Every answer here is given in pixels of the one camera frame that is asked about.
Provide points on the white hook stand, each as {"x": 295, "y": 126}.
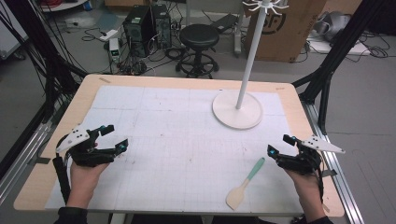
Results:
{"x": 238, "y": 113}

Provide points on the white grid mat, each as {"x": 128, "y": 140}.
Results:
{"x": 174, "y": 140}

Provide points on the grey bag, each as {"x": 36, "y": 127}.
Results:
{"x": 334, "y": 26}

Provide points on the aluminium rail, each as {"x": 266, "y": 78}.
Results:
{"x": 21, "y": 161}
{"x": 336, "y": 174}

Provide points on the large cardboard box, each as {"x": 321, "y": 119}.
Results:
{"x": 289, "y": 37}

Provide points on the slim black computer tower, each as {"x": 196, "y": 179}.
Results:
{"x": 162, "y": 26}

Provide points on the person's right hand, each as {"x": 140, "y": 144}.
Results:
{"x": 303, "y": 186}

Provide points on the large black computer tower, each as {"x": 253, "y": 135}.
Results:
{"x": 138, "y": 31}

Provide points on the white flat board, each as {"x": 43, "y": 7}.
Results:
{"x": 339, "y": 48}

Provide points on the small white device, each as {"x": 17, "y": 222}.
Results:
{"x": 114, "y": 49}

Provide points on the wooden table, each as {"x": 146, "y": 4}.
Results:
{"x": 90, "y": 81}

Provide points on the person's left hand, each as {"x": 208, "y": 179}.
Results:
{"x": 85, "y": 180}

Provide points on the white metal post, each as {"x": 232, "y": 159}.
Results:
{"x": 238, "y": 34}

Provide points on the black metal frame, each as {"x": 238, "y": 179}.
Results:
{"x": 46, "y": 62}
{"x": 336, "y": 53}

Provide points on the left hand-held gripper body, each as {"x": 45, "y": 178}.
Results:
{"x": 84, "y": 155}

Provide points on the black round stool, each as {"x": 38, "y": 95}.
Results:
{"x": 199, "y": 37}

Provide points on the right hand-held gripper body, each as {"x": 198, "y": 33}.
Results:
{"x": 303, "y": 160}

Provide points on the white power strip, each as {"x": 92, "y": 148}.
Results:
{"x": 108, "y": 35}

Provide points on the black flat laptop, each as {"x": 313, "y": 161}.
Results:
{"x": 224, "y": 22}

